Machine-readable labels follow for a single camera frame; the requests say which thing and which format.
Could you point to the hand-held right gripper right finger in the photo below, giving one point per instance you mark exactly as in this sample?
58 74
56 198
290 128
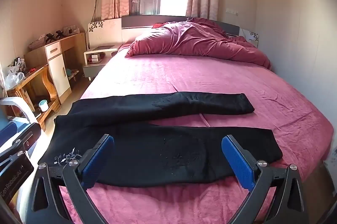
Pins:
237 160

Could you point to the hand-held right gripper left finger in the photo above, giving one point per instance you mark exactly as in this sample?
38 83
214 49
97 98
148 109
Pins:
98 159

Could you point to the black pants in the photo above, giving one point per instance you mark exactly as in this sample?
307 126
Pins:
158 150

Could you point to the blue cushion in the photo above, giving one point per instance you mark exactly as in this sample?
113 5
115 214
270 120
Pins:
11 130

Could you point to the white plastic chair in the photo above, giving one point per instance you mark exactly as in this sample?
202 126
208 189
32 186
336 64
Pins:
15 102

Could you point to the white mug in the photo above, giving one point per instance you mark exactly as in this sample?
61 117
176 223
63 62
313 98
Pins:
43 106

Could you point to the bed with pink sheet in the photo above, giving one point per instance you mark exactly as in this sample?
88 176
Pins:
223 81

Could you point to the white nightstand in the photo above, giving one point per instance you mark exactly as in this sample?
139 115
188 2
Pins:
92 71

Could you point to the white plastic bag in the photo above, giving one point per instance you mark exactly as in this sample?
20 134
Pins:
13 80

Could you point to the wooden desk with white doors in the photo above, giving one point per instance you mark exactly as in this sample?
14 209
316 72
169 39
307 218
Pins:
59 73

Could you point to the wooden side table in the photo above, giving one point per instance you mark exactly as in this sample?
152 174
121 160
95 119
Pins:
34 75

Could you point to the floral headboard panel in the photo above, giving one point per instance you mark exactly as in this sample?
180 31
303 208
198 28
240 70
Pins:
105 34
250 38

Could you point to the dark red duvet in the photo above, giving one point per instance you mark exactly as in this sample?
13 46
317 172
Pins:
197 39

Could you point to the pink basket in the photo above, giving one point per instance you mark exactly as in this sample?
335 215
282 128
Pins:
36 44

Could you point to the black stand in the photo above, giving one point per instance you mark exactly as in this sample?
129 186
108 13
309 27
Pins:
50 38
60 34

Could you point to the grey headboard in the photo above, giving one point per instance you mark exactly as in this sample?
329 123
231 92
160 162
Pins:
137 21

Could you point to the white wall switch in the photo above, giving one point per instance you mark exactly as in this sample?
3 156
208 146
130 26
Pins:
232 12

